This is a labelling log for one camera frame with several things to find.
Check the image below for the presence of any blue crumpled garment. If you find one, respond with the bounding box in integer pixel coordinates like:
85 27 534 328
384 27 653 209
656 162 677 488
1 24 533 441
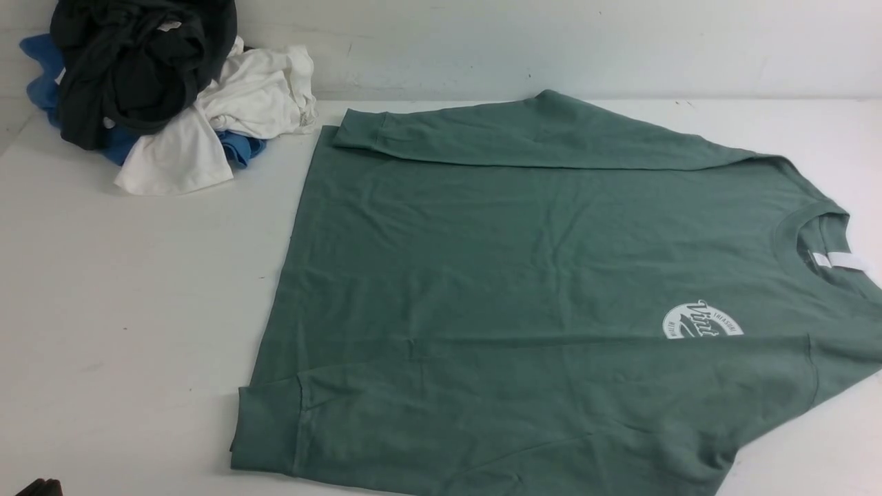
19 34 267 169

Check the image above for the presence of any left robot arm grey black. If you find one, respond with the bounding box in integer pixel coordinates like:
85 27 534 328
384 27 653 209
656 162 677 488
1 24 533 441
16 478 63 496

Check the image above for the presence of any white crumpled garment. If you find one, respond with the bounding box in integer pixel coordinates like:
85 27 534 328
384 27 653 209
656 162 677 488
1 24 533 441
114 38 318 196

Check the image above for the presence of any black crumpled garment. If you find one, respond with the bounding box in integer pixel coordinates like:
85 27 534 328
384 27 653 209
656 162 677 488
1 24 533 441
50 1 238 150

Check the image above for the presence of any green long-sleeved shirt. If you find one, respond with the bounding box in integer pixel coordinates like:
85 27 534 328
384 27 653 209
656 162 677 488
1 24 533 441
230 90 880 495

